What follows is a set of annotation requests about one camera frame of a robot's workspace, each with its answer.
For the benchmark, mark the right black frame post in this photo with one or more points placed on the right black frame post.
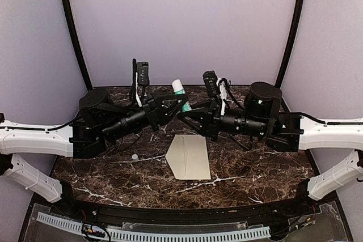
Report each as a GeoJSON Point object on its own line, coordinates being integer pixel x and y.
{"type": "Point", "coordinates": [289, 43]}

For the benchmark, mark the left black frame post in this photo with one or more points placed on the left black frame post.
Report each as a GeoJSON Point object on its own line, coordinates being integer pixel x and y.
{"type": "Point", "coordinates": [76, 44]}

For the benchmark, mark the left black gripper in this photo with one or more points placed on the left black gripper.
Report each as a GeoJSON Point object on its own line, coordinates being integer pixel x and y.
{"type": "Point", "coordinates": [158, 117]}

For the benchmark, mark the black frame post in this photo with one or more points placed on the black frame post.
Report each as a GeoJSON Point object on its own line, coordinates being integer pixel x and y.
{"type": "Point", "coordinates": [289, 43]}
{"type": "Point", "coordinates": [76, 44]}

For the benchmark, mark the black front rail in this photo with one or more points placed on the black front rail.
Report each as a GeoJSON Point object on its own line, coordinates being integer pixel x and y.
{"type": "Point", "coordinates": [273, 212]}

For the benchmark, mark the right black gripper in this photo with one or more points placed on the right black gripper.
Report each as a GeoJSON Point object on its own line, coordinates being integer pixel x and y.
{"type": "Point", "coordinates": [209, 118]}

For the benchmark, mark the white glue stick cap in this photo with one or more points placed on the white glue stick cap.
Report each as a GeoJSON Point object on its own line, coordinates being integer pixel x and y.
{"type": "Point", "coordinates": [135, 158]}

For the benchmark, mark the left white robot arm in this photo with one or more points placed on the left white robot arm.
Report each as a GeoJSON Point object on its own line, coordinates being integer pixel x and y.
{"type": "Point", "coordinates": [99, 121]}

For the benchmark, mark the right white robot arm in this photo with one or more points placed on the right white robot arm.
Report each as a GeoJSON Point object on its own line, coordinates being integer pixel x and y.
{"type": "Point", "coordinates": [284, 132]}

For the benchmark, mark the white slotted cable duct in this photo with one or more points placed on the white slotted cable duct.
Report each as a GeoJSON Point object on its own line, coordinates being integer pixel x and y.
{"type": "Point", "coordinates": [154, 232]}

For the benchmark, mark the cream envelope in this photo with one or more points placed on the cream envelope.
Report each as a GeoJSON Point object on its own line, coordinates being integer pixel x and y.
{"type": "Point", "coordinates": [188, 159]}

